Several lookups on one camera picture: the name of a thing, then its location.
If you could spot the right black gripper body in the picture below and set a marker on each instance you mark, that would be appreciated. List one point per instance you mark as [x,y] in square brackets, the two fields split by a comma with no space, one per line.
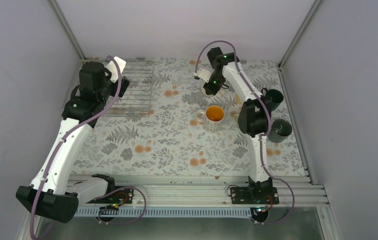
[220,80]

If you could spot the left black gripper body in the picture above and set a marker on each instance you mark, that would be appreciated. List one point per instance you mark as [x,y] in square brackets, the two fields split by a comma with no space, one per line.
[122,89]

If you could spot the white patterned cup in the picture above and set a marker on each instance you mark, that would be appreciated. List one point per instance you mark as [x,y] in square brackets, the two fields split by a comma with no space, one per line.
[211,118]

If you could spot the dark teal mug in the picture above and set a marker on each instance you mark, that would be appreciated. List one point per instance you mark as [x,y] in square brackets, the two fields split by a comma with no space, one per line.
[273,98]

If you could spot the dark grey-green mug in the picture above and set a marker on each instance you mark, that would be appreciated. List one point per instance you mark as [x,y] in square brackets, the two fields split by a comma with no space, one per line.
[280,130]

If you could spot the beige brown mug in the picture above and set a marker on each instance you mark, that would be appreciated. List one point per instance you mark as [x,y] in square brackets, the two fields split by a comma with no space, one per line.
[211,90]

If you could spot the yellow mug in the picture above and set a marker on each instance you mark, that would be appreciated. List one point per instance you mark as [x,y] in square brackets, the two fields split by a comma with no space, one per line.
[238,100]

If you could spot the light green cup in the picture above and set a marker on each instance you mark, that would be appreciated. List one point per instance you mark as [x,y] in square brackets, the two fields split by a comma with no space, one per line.
[236,117]

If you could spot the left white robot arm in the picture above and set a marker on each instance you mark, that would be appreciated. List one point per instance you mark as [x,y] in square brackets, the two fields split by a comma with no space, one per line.
[48,195]

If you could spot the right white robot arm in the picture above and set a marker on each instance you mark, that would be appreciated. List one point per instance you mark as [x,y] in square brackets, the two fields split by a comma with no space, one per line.
[253,120]

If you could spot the clear acrylic dish rack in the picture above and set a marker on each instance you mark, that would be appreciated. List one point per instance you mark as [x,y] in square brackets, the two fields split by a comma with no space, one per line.
[137,98]

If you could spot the floral patterned tablecloth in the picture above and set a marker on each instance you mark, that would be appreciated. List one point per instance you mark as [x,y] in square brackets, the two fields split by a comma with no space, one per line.
[176,98]

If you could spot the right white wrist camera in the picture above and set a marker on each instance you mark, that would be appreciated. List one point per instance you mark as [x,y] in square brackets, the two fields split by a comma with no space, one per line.
[202,74]

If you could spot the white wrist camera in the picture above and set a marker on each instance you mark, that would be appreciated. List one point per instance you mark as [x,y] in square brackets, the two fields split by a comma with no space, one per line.
[115,66]
[202,74]

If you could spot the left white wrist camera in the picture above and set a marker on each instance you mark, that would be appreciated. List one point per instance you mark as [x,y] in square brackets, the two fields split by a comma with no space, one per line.
[115,66]

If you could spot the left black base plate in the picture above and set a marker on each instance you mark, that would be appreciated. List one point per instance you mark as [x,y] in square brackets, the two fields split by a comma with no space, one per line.
[124,196]

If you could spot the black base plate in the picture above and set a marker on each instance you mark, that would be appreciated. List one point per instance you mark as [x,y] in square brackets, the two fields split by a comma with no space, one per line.
[124,196]
[244,196]

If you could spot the aluminium mounting rail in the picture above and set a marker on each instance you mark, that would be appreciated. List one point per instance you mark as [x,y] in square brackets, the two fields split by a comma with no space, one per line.
[170,172]

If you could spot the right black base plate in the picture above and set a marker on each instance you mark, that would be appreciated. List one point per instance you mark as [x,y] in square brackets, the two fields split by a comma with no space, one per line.
[244,196]

